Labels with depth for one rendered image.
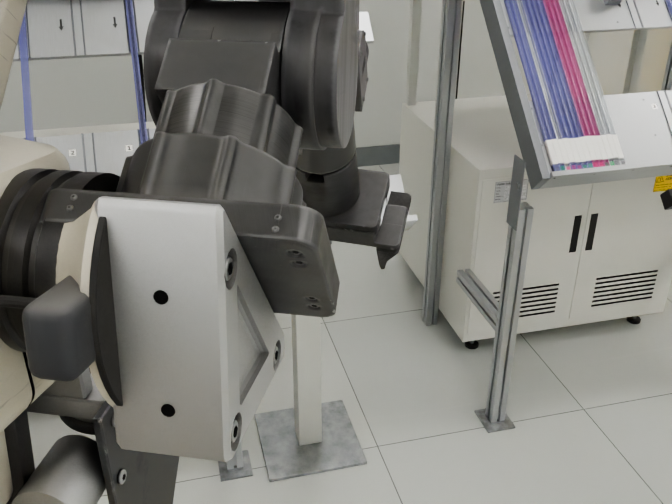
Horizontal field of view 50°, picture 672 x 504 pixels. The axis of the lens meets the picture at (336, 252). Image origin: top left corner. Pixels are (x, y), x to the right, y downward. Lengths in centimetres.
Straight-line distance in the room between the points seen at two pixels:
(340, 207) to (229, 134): 31
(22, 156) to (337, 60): 15
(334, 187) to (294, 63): 25
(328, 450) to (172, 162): 166
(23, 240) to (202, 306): 8
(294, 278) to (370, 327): 209
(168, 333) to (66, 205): 7
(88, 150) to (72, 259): 127
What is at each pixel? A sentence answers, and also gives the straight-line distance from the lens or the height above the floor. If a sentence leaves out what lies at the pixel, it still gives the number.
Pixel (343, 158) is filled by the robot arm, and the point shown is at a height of 113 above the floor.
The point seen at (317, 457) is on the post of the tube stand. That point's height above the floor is 1.
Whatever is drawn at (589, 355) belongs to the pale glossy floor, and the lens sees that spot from 241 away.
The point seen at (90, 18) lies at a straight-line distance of 172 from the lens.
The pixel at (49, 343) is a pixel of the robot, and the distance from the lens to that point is 28.
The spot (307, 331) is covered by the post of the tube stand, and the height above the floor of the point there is 36.
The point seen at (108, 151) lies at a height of 83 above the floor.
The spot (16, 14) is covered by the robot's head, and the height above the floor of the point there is 127.
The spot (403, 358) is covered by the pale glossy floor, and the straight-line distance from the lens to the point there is 227.
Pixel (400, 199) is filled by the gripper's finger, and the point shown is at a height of 106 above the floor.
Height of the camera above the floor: 134
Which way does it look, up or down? 28 degrees down
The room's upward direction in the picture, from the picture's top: straight up
